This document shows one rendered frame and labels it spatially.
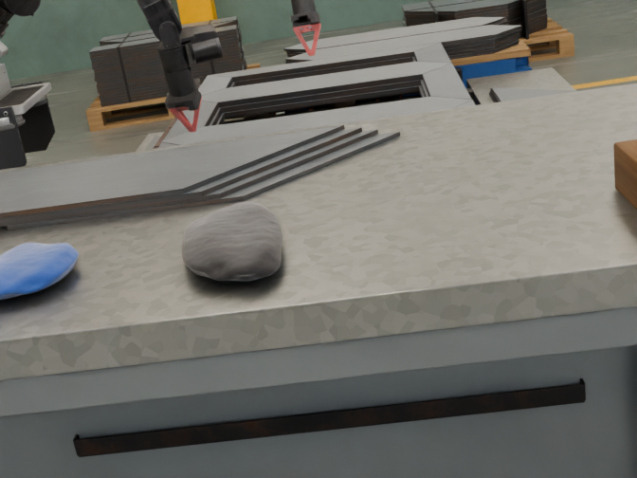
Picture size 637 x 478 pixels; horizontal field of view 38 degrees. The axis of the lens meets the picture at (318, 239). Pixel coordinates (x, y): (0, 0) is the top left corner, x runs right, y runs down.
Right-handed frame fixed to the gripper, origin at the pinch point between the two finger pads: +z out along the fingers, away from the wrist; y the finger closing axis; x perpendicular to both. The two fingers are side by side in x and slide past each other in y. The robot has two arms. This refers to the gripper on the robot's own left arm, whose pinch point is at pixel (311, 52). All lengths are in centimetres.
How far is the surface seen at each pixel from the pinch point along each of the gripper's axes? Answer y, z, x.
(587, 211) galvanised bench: -142, 28, -35
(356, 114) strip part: -13.2, 16.8, -9.1
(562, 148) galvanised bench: -122, 23, -37
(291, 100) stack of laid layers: 19.9, 10.4, 9.0
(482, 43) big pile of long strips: 68, 3, -49
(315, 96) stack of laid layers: 20.0, 10.5, 2.5
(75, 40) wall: 655, -90, 271
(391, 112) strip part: -15.6, 17.7, -17.1
